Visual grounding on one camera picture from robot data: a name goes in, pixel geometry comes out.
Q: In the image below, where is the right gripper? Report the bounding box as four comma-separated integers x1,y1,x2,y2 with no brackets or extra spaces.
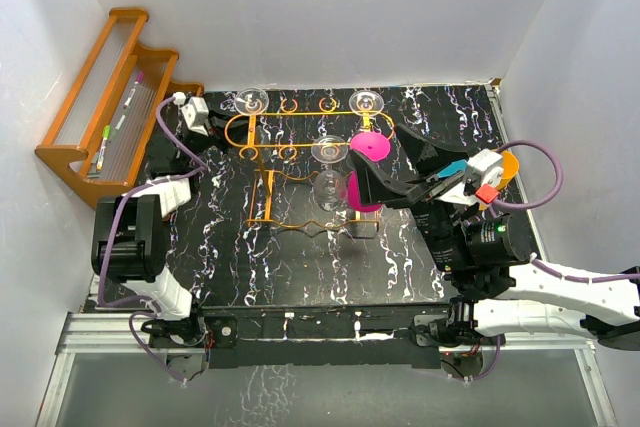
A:
351,124,477,272

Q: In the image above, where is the clear champagne flute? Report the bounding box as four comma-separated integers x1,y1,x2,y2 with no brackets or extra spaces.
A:
234,88,270,146

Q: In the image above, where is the pink plastic wine glass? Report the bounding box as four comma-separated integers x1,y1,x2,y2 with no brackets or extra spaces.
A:
346,131,391,213

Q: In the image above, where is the clear short wine glass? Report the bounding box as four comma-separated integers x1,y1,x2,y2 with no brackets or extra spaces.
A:
311,135,348,212

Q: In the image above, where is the clear large wine glass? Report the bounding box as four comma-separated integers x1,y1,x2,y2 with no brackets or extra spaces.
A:
348,90,384,131

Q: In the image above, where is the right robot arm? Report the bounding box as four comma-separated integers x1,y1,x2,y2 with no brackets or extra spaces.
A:
349,124,639,351

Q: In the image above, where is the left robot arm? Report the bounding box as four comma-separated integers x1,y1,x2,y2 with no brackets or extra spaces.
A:
90,92,245,346

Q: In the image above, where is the teal plastic wine glass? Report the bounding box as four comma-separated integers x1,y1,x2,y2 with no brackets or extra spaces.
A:
438,160,467,179

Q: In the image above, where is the gold metal wine glass rack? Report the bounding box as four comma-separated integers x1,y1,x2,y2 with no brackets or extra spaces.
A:
223,90,400,236

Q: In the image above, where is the orange plastic wine glass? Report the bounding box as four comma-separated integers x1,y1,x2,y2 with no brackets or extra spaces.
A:
476,151,519,211

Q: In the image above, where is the pink capped marker pen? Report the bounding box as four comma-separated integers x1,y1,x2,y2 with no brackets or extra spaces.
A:
116,71,145,129

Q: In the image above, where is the green capped marker pen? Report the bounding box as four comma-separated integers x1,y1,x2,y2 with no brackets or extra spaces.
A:
95,125,111,172

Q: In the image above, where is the orange wooden stepped shelf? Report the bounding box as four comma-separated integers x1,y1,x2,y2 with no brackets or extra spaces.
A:
35,7,204,207

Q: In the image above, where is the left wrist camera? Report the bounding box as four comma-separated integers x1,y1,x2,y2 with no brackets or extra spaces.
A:
173,92,209,137

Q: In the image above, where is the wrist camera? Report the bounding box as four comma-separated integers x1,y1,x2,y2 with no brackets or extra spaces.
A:
439,149,504,206
173,92,209,137

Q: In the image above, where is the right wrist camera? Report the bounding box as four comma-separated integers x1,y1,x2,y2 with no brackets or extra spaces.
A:
439,149,504,206

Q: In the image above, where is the aluminium base frame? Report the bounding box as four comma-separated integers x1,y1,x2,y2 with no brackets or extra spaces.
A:
37,314,618,426

